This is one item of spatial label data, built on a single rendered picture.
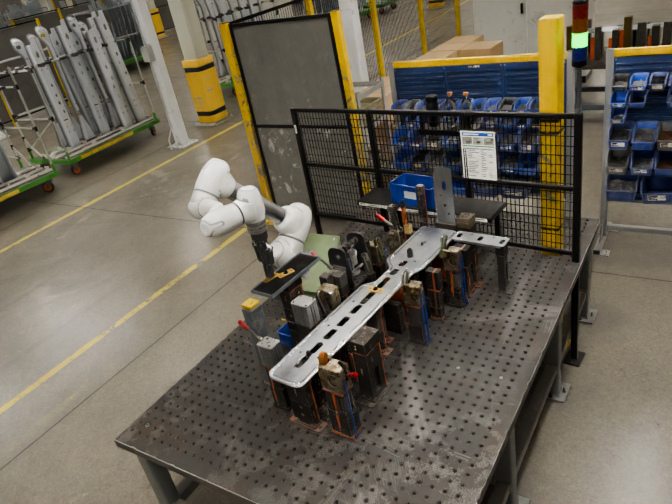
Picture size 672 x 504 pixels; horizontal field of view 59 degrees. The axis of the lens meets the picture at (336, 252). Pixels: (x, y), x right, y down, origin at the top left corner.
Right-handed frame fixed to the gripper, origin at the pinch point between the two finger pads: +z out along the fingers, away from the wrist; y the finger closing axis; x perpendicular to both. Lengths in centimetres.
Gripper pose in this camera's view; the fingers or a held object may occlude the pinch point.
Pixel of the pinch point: (268, 270)
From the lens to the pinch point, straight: 272.0
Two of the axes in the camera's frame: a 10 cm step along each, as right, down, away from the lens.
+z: 1.7, 8.6, 4.7
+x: 6.8, -4.5, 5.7
